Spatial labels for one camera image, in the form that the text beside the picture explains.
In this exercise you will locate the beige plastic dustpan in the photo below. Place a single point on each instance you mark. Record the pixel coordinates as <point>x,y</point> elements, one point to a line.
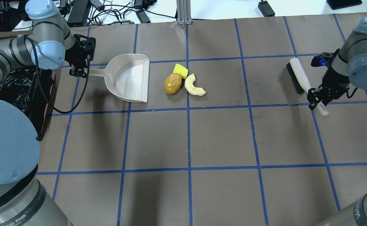
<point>127,77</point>

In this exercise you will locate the white hand brush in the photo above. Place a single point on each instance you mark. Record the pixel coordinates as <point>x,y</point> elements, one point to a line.
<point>301,82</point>

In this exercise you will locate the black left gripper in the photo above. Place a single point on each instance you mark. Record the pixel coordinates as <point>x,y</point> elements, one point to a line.
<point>72,56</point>

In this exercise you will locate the aluminium frame post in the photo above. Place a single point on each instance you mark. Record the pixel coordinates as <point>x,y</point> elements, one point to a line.
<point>184,12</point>

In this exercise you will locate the bin with black liner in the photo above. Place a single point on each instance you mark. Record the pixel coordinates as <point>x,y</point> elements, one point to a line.
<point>22,90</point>

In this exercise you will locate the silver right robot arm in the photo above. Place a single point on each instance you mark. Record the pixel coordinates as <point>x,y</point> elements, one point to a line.
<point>347,65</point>

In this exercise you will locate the black power brick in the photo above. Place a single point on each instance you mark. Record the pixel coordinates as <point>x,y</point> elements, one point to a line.
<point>79,13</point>

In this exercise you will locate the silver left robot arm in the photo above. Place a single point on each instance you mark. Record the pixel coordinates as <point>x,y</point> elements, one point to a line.
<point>51,44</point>

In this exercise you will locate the brown potato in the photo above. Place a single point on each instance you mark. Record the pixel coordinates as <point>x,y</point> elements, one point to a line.
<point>172,83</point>

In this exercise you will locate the pale curved squash slice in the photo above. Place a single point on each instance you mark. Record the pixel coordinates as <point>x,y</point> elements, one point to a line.
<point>191,88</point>

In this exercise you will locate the yellow sponge block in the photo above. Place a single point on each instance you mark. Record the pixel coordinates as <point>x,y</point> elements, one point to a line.
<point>182,70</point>

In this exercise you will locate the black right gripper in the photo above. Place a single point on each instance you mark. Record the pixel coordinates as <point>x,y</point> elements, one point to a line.
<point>336,79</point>

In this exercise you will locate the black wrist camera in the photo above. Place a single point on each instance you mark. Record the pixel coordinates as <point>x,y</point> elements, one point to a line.
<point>324,59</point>

